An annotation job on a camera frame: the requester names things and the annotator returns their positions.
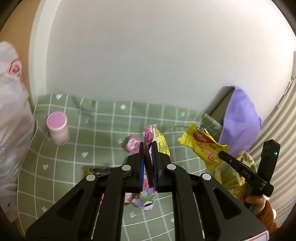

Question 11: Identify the green checkered tablecloth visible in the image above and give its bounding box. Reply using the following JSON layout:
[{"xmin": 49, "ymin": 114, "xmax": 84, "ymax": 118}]
[{"xmin": 18, "ymin": 93, "xmax": 222, "ymax": 233}]

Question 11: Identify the black camera box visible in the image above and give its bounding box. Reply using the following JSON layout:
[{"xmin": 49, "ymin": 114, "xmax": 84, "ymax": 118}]
[{"xmin": 257, "ymin": 139, "xmax": 280, "ymax": 183}]

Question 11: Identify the brown fuzzy sleeve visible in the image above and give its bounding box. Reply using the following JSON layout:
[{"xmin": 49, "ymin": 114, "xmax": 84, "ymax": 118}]
[{"xmin": 256, "ymin": 200, "xmax": 278, "ymax": 237}]

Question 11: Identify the right hand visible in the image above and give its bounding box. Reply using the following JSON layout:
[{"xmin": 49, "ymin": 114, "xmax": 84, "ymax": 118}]
[{"xmin": 245, "ymin": 195, "xmax": 266, "ymax": 216}]

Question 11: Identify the pink cylindrical jar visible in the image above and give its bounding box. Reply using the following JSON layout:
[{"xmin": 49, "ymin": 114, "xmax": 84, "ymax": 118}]
[{"xmin": 46, "ymin": 111, "xmax": 69, "ymax": 146}]

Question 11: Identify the white plastic bag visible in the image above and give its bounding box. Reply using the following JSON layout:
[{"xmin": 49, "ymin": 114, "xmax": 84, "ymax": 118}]
[{"xmin": 0, "ymin": 41, "xmax": 35, "ymax": 222}]

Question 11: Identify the dark red foil packet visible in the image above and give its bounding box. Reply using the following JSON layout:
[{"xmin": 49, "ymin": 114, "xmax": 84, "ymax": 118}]
[{"xmin": 84, "ymin": 167, "xmax": 114, "ymax": 177}]

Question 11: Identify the colourful cartoon wrapper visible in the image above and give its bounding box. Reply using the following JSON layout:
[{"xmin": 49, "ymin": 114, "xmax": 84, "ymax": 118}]
[{"xmin": 125, "ymin": 125, "xmax": 156, "ymax": 210}]

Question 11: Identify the yellow trash bag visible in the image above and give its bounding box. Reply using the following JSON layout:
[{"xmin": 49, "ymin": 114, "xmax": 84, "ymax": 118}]
[{"xmin": 213, "ymin": 151, "xmax": 257, "ymax": 203}]

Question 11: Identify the purple pillow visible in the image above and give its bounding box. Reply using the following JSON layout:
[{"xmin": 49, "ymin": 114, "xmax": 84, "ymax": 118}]
[{"xmin": 219, "ymin": 86, "xmax": 262, "ymax": 156}]

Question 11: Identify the yellow biscuit wrapper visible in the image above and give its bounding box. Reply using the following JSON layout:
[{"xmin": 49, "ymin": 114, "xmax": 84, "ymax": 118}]
[{"xmin": 179, "ymin": 123, "xmax": 230, "ymax": 171}]

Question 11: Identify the pink sachet wrapper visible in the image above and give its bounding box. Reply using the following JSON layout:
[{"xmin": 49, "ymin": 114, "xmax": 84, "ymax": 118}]
[{"xmin": 152, "ymin": 125, "xmax": 170, "ymax": 156}]

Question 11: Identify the beige curtain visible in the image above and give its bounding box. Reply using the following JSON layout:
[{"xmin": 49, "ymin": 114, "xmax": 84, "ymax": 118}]
[{"xmin": 250, "ymin": 81, "xmax": 296, "ymax": 226}]

